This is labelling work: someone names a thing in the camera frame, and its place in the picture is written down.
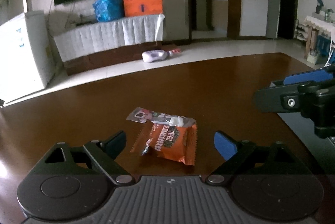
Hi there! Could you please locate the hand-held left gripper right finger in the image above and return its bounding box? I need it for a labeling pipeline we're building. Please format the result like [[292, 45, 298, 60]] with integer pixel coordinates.
[[205, 131, 312, 185]]

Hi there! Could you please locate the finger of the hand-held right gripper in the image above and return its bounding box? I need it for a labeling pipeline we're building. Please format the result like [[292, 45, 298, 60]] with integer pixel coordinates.
[[253, 81, 335, 120], [270, 67, 335, 87]]

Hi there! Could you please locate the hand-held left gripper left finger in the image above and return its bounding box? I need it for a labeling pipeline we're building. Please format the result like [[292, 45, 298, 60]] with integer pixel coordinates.
[[25, 130, 135, 185]]

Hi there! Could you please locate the dark cardboard box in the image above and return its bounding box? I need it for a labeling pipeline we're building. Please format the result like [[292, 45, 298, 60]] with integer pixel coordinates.
[[277, 112, 335, 175]]

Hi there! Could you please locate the orange square snack packet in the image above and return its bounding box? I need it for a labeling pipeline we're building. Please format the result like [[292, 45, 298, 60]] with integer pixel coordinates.
[[130, 122, 198, 166]]

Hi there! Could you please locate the blue plastic stool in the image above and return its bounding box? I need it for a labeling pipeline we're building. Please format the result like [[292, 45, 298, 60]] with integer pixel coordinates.
[[315, 35, 331, 57]]

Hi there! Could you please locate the clear wrapped white candy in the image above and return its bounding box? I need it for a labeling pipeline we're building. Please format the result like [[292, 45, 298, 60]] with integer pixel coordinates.
[[154, 113, 195, 127]]

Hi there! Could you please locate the table with lace cloth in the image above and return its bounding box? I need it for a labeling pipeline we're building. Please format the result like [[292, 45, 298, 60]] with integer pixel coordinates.
[[304, 15, 335, 59]]

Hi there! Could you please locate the white purple bottle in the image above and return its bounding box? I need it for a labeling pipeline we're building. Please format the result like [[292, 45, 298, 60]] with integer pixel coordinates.
[[142, 50, 173, 62]]

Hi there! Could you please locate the wooden kitchen counter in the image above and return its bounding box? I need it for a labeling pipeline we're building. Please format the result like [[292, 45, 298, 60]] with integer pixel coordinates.
[[206, 0, 228, 31]]

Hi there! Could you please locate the white chest freezer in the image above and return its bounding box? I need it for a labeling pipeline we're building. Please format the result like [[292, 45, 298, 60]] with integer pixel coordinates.
[[0, 10, 55, 104]]

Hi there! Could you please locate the dark blue plastic bag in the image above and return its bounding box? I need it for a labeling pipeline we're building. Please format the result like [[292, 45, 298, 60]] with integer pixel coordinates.
[[93, 0, 125, 23]]

